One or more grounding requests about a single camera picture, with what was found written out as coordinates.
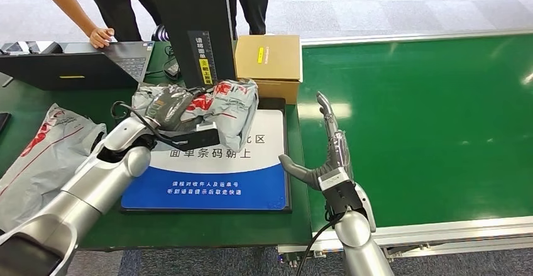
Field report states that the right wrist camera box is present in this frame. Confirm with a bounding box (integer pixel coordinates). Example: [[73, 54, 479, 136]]
[[318, 166, 365, 221]]

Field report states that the green conveyor belt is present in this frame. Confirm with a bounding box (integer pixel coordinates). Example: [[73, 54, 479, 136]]
[[297, 34, 533, 230]]

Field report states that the person's hand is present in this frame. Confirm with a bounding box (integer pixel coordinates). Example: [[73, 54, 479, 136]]
[[89, 27, 116, 50]]

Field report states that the brown cardboard box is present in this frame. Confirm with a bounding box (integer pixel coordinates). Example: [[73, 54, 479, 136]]
[[234, 34, 303, 105]]

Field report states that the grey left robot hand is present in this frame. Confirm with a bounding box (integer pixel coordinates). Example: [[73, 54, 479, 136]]
[[143, 84, 194, 131]]

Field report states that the white blue scanner platform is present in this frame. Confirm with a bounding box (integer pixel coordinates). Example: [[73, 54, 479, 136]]
[[121, 97, 292, 214]]

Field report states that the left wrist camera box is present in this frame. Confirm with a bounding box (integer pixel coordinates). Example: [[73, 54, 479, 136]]
[[160, 123, 221, 152]]

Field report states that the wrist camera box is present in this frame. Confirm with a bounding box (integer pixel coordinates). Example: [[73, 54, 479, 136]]
[[160, 123, 221, 152], [318, 166, 365, 221]]

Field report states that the silver metal device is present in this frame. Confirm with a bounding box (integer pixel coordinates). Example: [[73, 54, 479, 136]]
[[0, 40, 63, 55]]

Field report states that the black grey laptop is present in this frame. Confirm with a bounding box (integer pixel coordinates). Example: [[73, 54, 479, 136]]
[[0, 40, 155, 91]]

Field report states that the person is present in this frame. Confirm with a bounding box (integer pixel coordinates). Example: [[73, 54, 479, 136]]
[[226, 0, 273, 38], [79, 0, 165, 43]]

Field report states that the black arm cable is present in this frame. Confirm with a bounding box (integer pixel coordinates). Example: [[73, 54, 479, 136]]
[[110, 101, 184, 148], [295, 209, 346, 276]]

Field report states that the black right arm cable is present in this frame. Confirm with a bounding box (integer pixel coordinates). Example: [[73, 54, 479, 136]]
[[295, 209, 346, 276]]

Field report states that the black power cable with adapter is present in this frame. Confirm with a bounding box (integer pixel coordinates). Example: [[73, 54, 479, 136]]
[[162, 45, 186, 86]]

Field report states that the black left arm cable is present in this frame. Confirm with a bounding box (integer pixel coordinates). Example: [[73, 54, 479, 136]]
[[110, 101, 184, 148]]

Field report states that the flat grey mailer bag package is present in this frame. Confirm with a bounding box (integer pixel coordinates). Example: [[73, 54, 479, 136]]
[[0, 103, 107, 233]]

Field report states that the black scanner column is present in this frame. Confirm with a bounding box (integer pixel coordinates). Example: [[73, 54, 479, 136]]
[[145, 0, 238, 89]]

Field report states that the grey mailer bag package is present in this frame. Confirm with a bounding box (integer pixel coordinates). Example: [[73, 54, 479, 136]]
[[132, 78, 259, 153], [0, 103, 107, 233]]

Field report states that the aluminium conveyor frame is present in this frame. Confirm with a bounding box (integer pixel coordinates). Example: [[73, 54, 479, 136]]
[[277, 27, 533, 267]]

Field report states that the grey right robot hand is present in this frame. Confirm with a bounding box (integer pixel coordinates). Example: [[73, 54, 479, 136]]
[[278, 91, 354, 192]]

